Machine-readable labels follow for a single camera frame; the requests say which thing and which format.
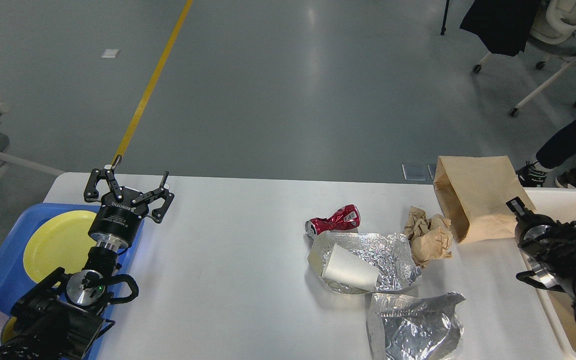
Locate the white paper cup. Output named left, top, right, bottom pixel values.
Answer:
left=322, top=244, right=380, bottom=291

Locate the crushed red soda can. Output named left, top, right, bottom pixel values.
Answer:
left=304, top=203, right=361, bottom=238

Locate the right metal floor plate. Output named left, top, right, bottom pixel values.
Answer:
left=427, top=163, right=437, bottom=182

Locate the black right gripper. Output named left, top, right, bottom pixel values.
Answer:
left=506, top=196, right=558, bottom=247

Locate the metal floor plate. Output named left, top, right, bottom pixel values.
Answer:
left=401, top=163, right=428, bottom=182
left=427, top=163, right=437, bottom=182

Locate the yellow plastic plate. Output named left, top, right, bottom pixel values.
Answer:
left=23, top=210, right=96, bottom=283

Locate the dark teal mug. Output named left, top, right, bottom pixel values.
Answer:
left=0, top=316, right=17, bottom=345

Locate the white office chair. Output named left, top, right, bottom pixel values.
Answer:
left=472, top=0, right=576, bottom=117

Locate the white plastic bin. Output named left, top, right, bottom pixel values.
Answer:
left=526, top=187, right=576, bottom=360

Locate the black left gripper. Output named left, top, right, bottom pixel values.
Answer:
left=83, top=154, right=175, bottom=250

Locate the left metal floor plate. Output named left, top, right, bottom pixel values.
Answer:
left=401, top=163, right=428, bottom=182

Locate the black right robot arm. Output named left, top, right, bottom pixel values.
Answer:
left=506, top=197, right=576, bottom=324

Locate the brown paper bag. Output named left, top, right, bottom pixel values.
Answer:
left=547, top=291, right=576, bottom=360
left=433, top=155, right=536, bottom=244

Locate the crumpled brown paper ball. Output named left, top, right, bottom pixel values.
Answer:
left=404, top=206, right=454, bottom=269

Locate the silver foil bag front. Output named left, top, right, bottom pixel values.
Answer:
left=366, top=292, right=466, bottom=360

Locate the crumpled silver foil bag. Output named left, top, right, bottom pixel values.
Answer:
left=307, top=231, right=422, bottom=295

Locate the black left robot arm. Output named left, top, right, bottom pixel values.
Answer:
left=0, top=155, right=175, bottom=360

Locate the black jacket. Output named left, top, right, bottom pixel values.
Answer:
left=460, top=0, right=541, bottom=57

